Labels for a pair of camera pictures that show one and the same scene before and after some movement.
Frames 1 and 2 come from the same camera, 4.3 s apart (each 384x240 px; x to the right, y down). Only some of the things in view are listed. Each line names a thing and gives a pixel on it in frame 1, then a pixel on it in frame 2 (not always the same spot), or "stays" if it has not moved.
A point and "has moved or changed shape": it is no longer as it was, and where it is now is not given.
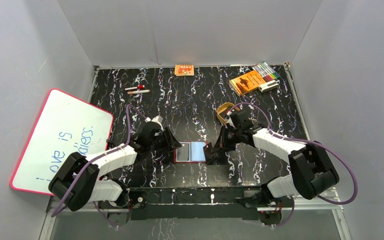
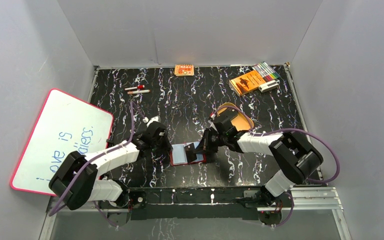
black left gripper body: x=165 y=139 stays
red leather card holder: x=190 y=152 stays
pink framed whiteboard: x=64 y=125 stays
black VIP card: x=208 y=151 has moved or changed shape
